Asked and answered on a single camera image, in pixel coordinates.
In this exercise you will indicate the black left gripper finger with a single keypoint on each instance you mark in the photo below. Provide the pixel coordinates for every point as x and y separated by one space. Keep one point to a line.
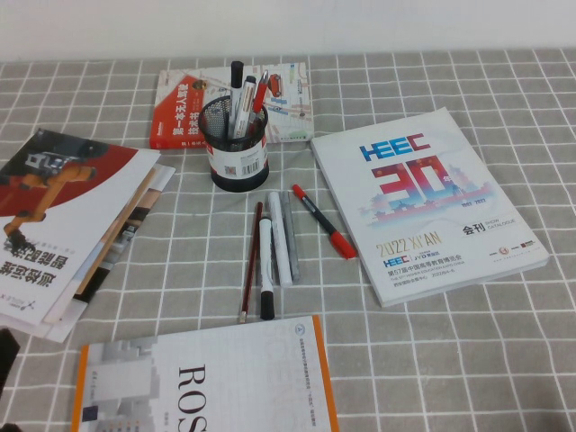
6 360

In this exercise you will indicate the dark red pencil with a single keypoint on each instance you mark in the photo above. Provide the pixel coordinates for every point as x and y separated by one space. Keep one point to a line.
252 261

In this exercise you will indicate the white marker black cap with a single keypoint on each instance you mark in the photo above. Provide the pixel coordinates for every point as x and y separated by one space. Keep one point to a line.
236 74
266 265

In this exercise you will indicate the black mesh pen holder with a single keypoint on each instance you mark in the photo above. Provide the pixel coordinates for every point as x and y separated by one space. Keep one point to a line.
238 158

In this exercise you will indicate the red gel pen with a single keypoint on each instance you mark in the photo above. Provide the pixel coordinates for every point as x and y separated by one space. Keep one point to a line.
259 96

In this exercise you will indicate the plain white brochure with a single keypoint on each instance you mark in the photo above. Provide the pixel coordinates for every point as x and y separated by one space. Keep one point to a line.
63 326

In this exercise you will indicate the red brochure orange robot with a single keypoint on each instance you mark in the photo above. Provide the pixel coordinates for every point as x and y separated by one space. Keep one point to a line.
54 216

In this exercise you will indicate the brochure with brown photo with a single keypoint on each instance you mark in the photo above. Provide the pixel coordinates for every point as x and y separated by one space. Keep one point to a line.
135 216

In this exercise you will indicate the ROS book orange edge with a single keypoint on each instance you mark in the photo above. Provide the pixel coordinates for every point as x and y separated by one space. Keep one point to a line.
225 387

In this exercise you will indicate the thick white paint marker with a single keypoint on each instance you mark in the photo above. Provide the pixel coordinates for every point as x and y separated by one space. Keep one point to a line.
280 243

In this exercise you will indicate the red book with map cover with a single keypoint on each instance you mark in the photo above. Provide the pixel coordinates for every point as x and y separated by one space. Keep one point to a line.
175 112

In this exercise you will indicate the silver grey marker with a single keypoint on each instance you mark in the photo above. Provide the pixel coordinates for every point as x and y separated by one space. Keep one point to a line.
293 263

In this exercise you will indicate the red capped black marker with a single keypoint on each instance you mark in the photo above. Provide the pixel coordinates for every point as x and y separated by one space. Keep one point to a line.
321 220

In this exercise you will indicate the white marker grey cap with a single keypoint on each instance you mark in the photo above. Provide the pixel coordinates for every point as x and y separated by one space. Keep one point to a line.
244 108

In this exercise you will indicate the white HEEC show catalogue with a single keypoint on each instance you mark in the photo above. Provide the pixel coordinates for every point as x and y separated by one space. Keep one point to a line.
423 225

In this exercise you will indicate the grey checked tablecloth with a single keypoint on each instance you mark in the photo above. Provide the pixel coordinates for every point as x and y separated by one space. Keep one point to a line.
495 360

